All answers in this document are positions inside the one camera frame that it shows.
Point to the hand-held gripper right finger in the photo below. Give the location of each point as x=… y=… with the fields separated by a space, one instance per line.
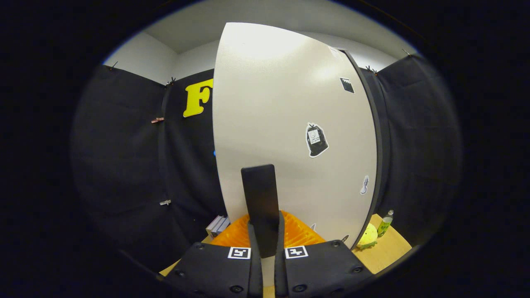
x=280 y=273

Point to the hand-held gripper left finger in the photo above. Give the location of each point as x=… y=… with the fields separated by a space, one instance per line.
x=256 y=273

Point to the beige shoe cabinet door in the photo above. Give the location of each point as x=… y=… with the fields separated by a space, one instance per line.
x=281 y=103

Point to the white book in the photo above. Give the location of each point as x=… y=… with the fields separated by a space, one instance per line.
x=213 y=225

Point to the yellow plush toy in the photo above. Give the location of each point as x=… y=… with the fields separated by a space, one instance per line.
x=367 y=236

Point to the green drink bottle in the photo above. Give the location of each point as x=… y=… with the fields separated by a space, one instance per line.
x=385 y=225

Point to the silver clip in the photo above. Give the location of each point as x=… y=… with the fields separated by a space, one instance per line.
x=165 y=202

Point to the black backdrop cloth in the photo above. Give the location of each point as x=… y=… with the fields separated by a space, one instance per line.
x=124 y=165

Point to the pink clip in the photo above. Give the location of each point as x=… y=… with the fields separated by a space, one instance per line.
x=157 y=120

